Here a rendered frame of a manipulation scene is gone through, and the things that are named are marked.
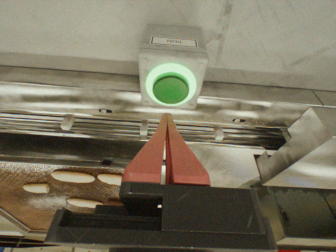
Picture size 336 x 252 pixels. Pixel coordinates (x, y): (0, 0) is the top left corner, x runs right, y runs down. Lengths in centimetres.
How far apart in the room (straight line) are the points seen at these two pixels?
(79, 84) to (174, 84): 15
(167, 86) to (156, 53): 3
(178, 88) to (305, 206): 298
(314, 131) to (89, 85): 33
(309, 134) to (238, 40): 17
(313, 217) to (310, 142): 279
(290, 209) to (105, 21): 289
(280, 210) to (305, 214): 33
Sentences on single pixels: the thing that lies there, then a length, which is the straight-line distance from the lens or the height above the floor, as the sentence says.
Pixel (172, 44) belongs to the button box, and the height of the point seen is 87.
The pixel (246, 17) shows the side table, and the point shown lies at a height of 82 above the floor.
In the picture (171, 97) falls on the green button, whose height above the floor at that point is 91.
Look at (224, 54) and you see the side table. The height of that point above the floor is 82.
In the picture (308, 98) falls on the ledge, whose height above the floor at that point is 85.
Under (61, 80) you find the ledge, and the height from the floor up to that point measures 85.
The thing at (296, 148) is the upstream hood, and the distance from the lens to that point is 34.
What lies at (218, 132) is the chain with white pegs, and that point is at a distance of 32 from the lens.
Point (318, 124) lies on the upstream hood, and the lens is 31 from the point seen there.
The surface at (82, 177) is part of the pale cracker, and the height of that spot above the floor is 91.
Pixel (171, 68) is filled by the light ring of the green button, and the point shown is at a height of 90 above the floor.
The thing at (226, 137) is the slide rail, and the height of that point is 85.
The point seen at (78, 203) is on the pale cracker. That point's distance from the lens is 58.
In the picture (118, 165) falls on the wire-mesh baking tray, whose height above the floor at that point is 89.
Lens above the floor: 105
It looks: 39 degrees down
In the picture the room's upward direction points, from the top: 178 degrees counter-clockwise
